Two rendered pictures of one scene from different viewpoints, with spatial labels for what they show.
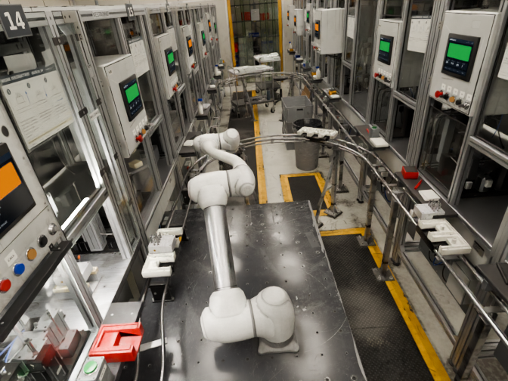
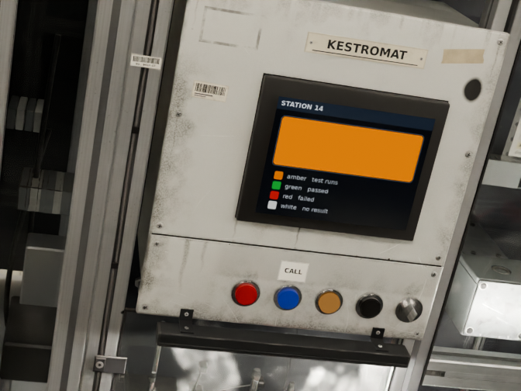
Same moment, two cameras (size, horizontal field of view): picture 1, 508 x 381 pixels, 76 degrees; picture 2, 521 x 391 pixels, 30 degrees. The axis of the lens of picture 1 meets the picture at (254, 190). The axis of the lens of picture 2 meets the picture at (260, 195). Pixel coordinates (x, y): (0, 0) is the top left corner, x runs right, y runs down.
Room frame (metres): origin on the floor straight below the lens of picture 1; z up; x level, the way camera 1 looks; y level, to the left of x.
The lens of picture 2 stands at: (0.32, -0.50, 2.03)
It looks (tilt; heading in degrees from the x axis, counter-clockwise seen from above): 21 degrees down; 76
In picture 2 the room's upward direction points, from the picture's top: 12 degrees clockwise
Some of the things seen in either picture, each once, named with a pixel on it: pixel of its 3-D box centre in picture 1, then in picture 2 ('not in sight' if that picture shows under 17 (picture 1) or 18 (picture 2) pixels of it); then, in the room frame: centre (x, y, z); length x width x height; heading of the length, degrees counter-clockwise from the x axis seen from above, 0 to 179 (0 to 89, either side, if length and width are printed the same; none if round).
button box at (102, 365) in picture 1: (94, 378); not in sight; (0.63, 0.58, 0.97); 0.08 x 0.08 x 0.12; 89
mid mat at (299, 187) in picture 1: (305, 192); not in sight; (3.29, -0.62, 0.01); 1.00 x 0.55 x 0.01; 179
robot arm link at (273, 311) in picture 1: (273, 311); not in sight; (0.94, -0.04, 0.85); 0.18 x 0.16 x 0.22; 97
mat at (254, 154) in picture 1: (243, 128); not in sight; (5.77, 0.09, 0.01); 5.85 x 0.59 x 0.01; 179
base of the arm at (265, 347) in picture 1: (276, 327); not in sight; (0.96, -0.05, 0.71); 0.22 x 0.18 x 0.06; 179
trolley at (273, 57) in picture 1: (268, 75); not in sight; (7.97, -0.57, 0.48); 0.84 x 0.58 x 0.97; 7
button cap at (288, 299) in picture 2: (17, 268); (287, 297); (0.68, 0.66, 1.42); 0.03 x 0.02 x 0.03; 179
